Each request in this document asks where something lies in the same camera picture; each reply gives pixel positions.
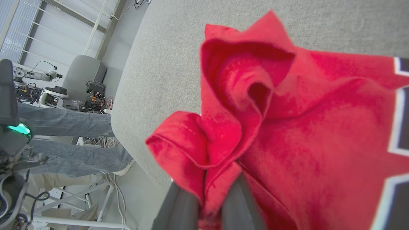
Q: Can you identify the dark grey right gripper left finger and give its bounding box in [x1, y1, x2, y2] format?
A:
[153, 181, 201, 230]

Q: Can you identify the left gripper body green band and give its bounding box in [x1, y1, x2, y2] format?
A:
[0, 118, 48, 174]

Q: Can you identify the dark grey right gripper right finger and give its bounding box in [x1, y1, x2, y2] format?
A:
[221, 172, 266, 230]

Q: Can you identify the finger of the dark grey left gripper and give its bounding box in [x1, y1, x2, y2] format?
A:
[0, 59, 19, 127]

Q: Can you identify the red and white jersey garment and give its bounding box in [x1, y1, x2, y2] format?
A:
[145, 10, 409, 230]

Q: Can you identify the person in blue jeans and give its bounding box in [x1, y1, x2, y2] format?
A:
[16, 102, 135, 178]

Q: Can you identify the grey rounded chair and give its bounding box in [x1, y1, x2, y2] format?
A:
[62, 55, 107, 94]

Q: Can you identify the white metal railing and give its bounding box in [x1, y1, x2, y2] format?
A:
[19, 0, 119, 56]

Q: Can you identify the black machine with wires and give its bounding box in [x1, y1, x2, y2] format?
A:
[79, 80, 113, 113]

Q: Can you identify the white metal rack frame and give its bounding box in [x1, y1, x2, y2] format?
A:
[30, 180, 135, 230]

